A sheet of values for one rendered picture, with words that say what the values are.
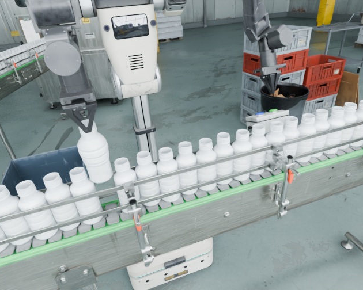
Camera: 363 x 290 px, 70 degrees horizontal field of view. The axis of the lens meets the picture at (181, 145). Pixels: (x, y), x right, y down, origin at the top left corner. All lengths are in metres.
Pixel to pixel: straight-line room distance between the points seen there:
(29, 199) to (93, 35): 3.68
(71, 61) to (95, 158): 0.25
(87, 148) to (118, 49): 0.62
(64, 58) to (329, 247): 1.93
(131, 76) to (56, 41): 0.73
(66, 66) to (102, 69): 3.83
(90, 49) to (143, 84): 3.15
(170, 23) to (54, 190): 9.65
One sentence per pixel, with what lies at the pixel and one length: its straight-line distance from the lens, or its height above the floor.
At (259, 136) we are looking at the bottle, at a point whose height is 1.14.
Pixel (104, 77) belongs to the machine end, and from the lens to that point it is 4.36.
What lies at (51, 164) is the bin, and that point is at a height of 0.88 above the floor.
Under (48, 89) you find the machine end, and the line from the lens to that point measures 4.73.
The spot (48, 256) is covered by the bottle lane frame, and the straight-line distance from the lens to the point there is 0.81.
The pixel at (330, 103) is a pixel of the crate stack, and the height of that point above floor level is 0.10.
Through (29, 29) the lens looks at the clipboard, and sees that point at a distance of 4.57.
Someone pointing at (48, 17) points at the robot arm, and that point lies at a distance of 0.56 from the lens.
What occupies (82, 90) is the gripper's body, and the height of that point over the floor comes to 1.37.
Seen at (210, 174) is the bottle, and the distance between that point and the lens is 0.76.
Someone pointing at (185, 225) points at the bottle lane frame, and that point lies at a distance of 0.83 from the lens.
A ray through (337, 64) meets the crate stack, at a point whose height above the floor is 0.62.
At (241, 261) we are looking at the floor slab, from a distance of 1.88.
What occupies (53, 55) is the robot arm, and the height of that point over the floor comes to 1.46.
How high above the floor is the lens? 1.53
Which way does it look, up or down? 31 degrees down
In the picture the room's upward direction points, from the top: 5 degrees counter-clockwise
